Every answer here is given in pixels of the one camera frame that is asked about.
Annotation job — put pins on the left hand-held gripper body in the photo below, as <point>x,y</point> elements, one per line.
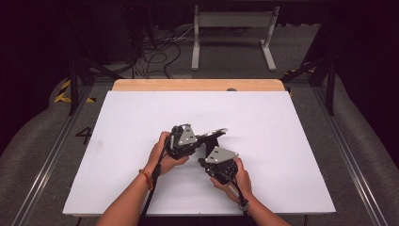
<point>183,141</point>

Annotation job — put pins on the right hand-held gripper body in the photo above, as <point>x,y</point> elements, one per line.
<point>221,155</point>

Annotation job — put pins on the oval white-rimmed plate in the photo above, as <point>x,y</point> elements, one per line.
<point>216,132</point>

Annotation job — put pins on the person's left hand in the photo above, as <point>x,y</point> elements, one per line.
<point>158,157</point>

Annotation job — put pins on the person's right hand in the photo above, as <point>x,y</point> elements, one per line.
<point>243,185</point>

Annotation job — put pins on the white table cover board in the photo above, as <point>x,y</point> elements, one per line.
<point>251,113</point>

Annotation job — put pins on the wooden table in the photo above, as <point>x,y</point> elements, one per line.
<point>188,84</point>

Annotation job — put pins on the dark round table grommet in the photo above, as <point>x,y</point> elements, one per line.
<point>231,89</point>

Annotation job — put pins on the person's dark clothing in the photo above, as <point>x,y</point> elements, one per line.
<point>194,221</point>

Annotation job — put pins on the grey metal stand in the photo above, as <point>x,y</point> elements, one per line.
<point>235,19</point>

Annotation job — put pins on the black metal stand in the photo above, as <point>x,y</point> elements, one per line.
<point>330,88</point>
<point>74,84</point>

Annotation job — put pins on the yellow black hazard tape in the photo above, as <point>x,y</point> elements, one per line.
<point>62,94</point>

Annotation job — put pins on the aluminium floor rail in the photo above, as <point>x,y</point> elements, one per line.
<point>53,157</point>
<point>351,163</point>

